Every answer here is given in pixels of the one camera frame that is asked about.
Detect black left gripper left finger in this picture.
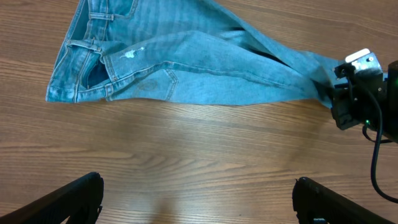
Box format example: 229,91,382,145
1,172,104,224

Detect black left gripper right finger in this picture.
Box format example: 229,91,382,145
292,177,393,224

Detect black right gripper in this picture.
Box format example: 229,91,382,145
331,70,387,130

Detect light blue denim jeans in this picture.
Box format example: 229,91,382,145
46,0,339,107

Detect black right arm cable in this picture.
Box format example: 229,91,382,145
348,65,398,205

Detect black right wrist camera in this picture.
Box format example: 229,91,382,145
333,49,383,78

